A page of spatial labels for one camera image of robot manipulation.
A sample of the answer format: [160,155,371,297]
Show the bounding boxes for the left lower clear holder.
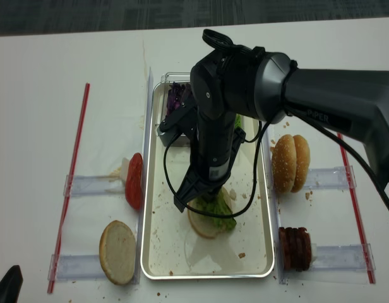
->
[47,254,106,282]

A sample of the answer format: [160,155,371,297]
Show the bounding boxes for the black left robot gripper tip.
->
[0,265,23,303]

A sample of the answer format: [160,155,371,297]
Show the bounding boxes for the sesame bun top front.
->
[272,134,297,193]

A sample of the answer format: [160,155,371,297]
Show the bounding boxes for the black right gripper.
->
[174,112,241,211]

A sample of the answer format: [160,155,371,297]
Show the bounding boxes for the white onion piece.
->
[119,158,130,183]

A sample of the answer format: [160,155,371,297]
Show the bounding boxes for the purple cabbage leaves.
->
[166,82,192,116]

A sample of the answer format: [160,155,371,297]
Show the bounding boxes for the sesame bun top rear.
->
[291,135,311,193]

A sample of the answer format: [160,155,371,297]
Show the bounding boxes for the right red strip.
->
[340,146,376,284]

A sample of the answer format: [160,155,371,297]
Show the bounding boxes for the bun half left side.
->
[99,220,136,285]

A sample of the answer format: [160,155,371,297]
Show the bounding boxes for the black camera cable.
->
[162,28,389,218]

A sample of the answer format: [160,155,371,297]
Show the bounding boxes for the long clear divider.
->
[263,126,288,286]
[134,68,153,285]

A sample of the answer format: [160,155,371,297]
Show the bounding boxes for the clear plastic salad box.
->
[157,73,246,147]

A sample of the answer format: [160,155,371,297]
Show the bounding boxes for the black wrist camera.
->
[157,94,197,146]

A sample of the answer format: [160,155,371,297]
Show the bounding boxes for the right lower clear holder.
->
[309,244,376,271]

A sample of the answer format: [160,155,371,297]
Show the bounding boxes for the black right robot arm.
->
[174,47,389,211]

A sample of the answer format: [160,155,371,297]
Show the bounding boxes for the right upper clear holder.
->
[303,166,356,190]

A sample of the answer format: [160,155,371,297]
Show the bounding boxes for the red strip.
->
[47,83,90,295]
[340,146,376,284]

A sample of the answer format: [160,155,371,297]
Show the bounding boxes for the clear holder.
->
[47,254,106,282]
[309,244,376,271]
[303,166,356,190]
[63,175,125,197]

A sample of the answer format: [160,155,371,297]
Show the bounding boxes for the bun bottom on tray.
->
[188,199,227,239]

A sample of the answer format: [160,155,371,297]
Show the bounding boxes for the stacked brown meat patties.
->
[278,227,312,271]

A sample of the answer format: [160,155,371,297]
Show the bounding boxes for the white block behind patties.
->
[309,243,317,266]

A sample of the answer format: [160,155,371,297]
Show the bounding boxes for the left long clear divider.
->
[134,68,153,285]

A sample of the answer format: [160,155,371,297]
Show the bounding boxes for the left red strip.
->
[47,83,90,295]

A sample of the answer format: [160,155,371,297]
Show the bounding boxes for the sesame bun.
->
[272,134,297,193]
[291,135,311,193]

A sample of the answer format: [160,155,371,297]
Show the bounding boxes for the green lettuce leaves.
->
[190,188,237,232]

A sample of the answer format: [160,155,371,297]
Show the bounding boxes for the white metal tray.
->
[141,83,275,280]

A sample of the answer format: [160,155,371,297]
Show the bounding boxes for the red tomato slice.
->
[125,153,143,211]

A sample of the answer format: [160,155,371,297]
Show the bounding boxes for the left upper clear holder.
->
[63,175,125,197]

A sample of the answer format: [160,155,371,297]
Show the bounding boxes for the right long clear divider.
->
[263,126,288,286]

